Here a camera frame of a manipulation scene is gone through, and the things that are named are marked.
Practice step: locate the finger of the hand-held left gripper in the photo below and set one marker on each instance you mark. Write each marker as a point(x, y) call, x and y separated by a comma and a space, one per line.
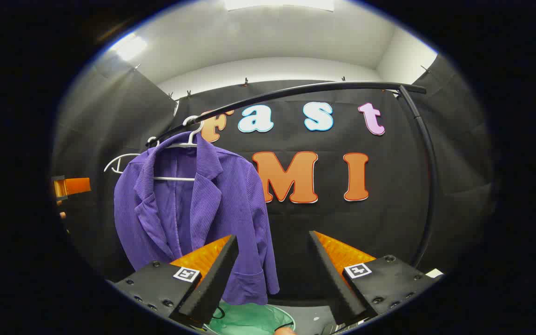
point(77, 186)

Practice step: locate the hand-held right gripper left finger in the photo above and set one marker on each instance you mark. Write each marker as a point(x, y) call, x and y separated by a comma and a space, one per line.
point(217, 279)

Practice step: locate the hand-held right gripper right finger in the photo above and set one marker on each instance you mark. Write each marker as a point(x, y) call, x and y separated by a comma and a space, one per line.
point(331, 279)

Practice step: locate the green laundry hamper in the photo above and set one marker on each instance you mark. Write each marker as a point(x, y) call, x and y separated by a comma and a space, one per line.
point(249, 321)

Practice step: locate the purple ribbed jacket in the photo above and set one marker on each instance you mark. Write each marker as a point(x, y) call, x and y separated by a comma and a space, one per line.
point(231, 200)

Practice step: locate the white clothes hanger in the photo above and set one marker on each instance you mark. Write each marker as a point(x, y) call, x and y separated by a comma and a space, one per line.
point(126, 155)
point(175, 178)

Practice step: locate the black backdrop cloth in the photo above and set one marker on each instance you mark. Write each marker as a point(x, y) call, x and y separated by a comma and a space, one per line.
point(379, 223)

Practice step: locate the ceiling light panel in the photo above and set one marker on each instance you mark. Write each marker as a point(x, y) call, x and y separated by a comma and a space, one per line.
point(128, 46)

